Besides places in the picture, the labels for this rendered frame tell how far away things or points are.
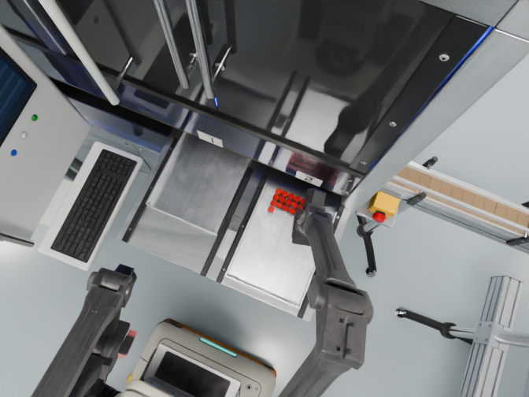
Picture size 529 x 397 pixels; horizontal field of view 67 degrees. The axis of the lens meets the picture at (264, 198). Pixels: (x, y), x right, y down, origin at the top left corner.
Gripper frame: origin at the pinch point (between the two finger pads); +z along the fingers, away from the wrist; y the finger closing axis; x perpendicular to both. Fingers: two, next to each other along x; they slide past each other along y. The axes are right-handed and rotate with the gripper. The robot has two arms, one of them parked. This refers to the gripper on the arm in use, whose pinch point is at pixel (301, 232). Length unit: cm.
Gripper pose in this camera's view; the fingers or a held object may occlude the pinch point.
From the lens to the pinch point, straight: 132.6
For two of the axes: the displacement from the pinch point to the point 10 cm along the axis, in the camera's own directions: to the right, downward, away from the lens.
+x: -9.9, -1.5, 0.0
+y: 1.4, -9.6, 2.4
